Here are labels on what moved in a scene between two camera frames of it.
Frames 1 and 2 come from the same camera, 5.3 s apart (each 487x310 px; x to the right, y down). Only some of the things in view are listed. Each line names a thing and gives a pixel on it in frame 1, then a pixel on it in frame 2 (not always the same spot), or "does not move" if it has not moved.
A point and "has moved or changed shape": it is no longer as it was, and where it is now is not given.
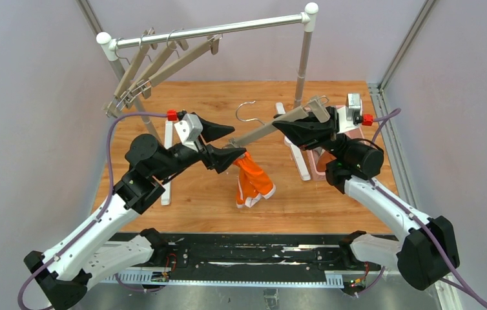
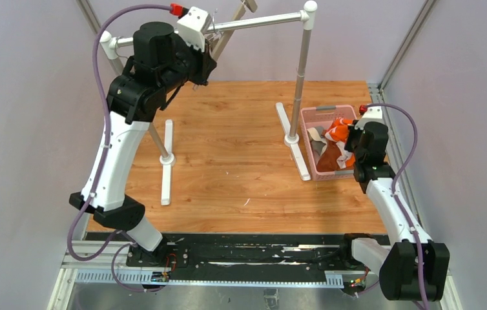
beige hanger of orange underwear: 316,107 to 217,41
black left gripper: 203,144 to 205,64
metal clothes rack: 112,46 does not move
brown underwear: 323,158 does not move
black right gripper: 331,130 to 351,143
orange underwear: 253,182 has moved or changed shape
